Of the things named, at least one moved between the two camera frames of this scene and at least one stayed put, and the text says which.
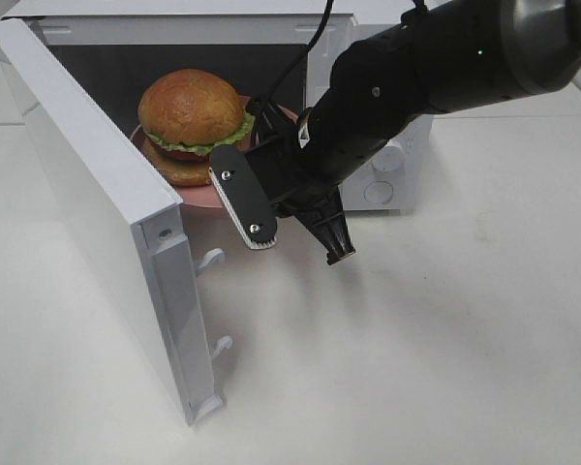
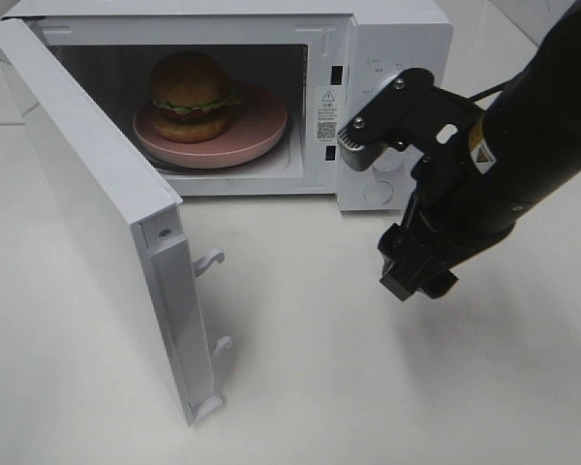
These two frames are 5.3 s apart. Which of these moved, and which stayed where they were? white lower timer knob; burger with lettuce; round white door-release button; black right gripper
Moved: black right gripper; burger with lettuce
Stayed: white lower timer knob; round white door-release button
